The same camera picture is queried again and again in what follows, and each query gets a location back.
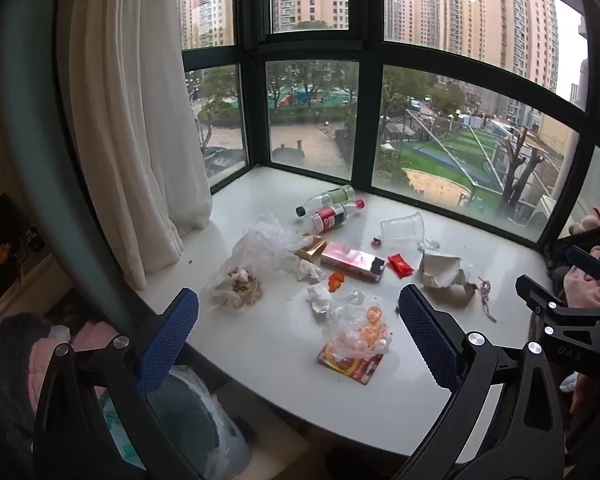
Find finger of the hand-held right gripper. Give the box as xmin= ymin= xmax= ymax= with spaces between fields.
xmin=567 ymin=246 xmax=600 ymax=286
xmin=515 ymin=274 xmax=600 ymax=331

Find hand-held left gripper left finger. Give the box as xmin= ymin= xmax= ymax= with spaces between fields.
xmin=32 ymin=287 xmax=201 ymax=480

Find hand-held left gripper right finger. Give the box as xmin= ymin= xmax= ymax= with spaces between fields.
xmin=397 ymin=284 xmax=566 ymax=480

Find bin with clear liner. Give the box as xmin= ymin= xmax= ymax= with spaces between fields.
xmin=100 ymin=365 xmax=251 ymax=480

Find pink box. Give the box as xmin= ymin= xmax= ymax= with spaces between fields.
xmin=320 ymin=241 xmax=386 ymax=281

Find white tissue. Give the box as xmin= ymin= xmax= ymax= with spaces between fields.
xmin=307 ymin=284 xmax=338 ymax=313
xmin=295 ymin=257 xmax=326 ymax=281

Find pink cloth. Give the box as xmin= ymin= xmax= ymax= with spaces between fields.
xmin=562 ymin=245 xmax=600 ymax=306

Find plush toy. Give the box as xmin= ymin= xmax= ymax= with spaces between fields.
xmin=569 ymin=205 xmax=600 ymax=235

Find orange print clear plastic bag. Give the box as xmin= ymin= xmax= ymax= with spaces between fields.
xmin=322 ymin=290 xmax=395 ymax=363

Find torn white paper carton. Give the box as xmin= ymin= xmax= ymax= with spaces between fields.
xmin=420 ymin=250 xmax=478 ymax=308

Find red snack wrapper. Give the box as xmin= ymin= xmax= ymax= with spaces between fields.
xmin=386 ymin=253 xmax=415 ymax=278

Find pink garment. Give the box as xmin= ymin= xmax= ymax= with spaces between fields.
xmin=30 ymin=320 xmax=121 ymax=411

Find plastic bag of food scraps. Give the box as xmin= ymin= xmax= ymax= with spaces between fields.
xmin=205 ymin=255 xmax=263 ymax=311

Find clear plastic cup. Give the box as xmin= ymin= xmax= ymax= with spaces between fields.
xmin=380 ymin=212 xmax=426 ymax=247

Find crumpled clear plastic bag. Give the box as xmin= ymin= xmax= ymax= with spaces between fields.
xmin=230 ymin=212 xmax=311 ymax=281

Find gold box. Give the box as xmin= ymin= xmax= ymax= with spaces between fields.
xmin=295 ymin=234 xmax=328 ymax=261

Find red label plastic bottle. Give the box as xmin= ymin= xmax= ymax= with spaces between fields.
xmin=310 ymin=199 xmax=366 ymax=235

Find green sports field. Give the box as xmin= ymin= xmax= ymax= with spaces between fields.
xmin=380 ymin=125 xmax=566 ymax=211

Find dark fuzzy cloth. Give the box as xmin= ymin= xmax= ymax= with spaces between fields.
xmin=0 ymin=312 xmax=56 ymax=480

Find green label plastic bottle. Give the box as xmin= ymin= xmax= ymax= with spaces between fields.
xmin=295 ymin=185 xmax=356 ymax=217

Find white curtain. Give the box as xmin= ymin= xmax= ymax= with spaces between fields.
xmin=70 ymin=0 xmax=213 ymax=291

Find apartment buildings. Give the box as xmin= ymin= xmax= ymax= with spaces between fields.
xmin=177 ymin=0 xmax=588 ymax=111

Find long red white string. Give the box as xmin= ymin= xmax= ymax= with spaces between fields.
xmin=477 ymin=277 xmax=501 ymax=323

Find dark window frame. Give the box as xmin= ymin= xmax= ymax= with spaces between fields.
xmin=55 ymin=0 xmax=600 ymax=251

